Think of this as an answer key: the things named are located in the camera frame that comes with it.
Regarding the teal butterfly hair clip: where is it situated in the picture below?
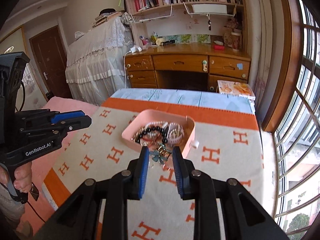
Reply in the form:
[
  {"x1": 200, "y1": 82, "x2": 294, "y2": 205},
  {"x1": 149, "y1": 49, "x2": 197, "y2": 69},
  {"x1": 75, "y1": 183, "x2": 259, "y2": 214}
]
[{"x1": 149, "y1": 142, "x2": 172, "y2": 165}]

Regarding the red braided bracelet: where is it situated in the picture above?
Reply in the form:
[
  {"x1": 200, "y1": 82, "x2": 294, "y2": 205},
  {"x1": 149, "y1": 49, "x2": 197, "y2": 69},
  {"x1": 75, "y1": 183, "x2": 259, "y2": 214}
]
[{"x1": 137, "y1": 131, "x2": 163, "y2": 146}]

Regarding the pink jewelry tray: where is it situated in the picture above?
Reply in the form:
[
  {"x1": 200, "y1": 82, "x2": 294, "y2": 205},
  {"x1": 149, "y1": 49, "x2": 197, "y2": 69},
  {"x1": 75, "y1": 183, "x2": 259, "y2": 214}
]
[{"x1": 121, "y1": 109, "x2": 200, "y2": 157}]

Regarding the person's left hand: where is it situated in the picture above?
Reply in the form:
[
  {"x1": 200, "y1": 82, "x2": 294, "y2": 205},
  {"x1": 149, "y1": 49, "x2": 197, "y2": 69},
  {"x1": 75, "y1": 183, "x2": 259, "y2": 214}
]
[{"x1": 1, "y1": 162, "x2": 32, "y2": 193}]

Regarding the orange H-pattern blanket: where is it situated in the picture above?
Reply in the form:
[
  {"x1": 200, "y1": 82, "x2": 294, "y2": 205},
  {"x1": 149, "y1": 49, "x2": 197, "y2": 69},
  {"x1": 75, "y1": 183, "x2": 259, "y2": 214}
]
[{"x1": 43, "y1": 98, "x2": 264, "y2": 239}]

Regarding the white lace covered piano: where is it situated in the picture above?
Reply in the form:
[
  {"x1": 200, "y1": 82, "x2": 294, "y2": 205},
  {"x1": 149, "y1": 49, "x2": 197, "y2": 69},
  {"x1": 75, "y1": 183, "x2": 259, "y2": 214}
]
[{"x1": 65, "y1": 16, "x2": 133, "y2": 105}]

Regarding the brown wooden door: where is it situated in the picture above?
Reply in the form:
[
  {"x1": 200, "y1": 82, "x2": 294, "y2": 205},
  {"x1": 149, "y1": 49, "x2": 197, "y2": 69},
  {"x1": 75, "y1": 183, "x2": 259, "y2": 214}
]
[{"x1": 29, "y1": 25, "x2": 72, "y2": 99}]

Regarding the light blue bed sheet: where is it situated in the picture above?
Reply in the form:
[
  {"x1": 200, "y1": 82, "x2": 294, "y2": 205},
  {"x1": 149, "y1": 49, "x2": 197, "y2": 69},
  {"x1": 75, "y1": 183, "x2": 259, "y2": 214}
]
[{"x1": 111, "y1": 88, "x2": 255, "y2": 114}]

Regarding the pink blanket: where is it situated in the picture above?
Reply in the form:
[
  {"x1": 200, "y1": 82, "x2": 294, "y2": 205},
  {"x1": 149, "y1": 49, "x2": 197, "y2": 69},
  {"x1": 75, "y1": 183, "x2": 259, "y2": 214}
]
[{"x1": 15, "y1": 96, "x2": 101, "y2": 230}]

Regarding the orange magazine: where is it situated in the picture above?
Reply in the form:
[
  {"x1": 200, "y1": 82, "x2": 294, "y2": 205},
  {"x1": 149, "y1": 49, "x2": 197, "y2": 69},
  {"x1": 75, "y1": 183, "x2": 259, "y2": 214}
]
[{"x1": 217, "y1": 80, "x2": 255, "y2": 101}]

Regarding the white power adapter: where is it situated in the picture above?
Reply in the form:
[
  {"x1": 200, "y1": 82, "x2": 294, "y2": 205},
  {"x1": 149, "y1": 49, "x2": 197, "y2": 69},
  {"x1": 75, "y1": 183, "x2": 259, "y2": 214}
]
[{"x1": 130, "y1": 45, "x2": 142, "y2": 54}]

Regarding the wooden desk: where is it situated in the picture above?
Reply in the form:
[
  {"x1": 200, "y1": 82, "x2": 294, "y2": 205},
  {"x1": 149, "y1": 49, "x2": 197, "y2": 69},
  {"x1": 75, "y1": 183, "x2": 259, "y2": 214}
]
[{"x1": 124, "y1": 43, "x2": 251, "y2": 92}]

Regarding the window metal grille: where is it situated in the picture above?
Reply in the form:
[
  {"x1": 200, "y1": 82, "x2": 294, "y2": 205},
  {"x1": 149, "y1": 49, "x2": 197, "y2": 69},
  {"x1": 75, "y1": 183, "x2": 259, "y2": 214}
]
[{"x1": 274, "y1": 0, "x2": 319, "y2": 239}]

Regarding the black flashlight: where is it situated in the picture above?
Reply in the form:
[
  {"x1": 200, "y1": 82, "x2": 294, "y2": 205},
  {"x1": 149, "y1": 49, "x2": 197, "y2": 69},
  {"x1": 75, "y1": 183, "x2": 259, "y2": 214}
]
[{"x1": 161, "y1": 40, "x2": 176, "y2": 46}]

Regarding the red box on desk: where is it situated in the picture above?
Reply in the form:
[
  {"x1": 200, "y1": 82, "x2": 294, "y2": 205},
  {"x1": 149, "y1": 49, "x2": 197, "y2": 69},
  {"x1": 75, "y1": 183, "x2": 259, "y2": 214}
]
[{"x1": 214, "y1": 44, "x2": 225, "y2": 50}]

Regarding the wooden bookshelf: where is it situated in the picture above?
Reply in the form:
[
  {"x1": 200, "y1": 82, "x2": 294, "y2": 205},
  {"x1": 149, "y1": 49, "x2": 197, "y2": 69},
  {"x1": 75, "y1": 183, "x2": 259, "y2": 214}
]
[{"x1": 124, "y1": 0, "x2": 247, "y2": 48}]

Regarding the black cable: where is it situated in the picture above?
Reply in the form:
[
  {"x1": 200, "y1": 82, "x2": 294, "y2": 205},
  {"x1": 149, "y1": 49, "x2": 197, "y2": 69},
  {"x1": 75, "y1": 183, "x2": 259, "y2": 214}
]
[{"x1": 15, "y1": 80, "x2": 27, "y2": 113}]

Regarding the black bead bracelet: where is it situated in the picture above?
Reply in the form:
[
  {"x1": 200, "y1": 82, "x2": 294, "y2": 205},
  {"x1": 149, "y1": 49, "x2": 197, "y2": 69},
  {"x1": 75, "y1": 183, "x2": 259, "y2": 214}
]
[{"x1": 134, "y1": 126, "x2": 169, "y2": 145}]

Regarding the long pearl necklace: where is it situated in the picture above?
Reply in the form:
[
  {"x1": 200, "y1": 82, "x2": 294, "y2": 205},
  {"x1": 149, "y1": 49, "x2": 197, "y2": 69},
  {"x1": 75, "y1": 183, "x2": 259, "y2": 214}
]
[{"x1": 139, "y1": 121, "x2": 181, "y2": 136}]

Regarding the white wire shelf basket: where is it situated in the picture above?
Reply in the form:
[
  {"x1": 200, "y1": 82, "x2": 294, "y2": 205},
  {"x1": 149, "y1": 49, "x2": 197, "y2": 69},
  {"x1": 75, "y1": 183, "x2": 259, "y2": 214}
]
[{"x1": 130, "y1": 4, "x2": 175, "y2": 24}]

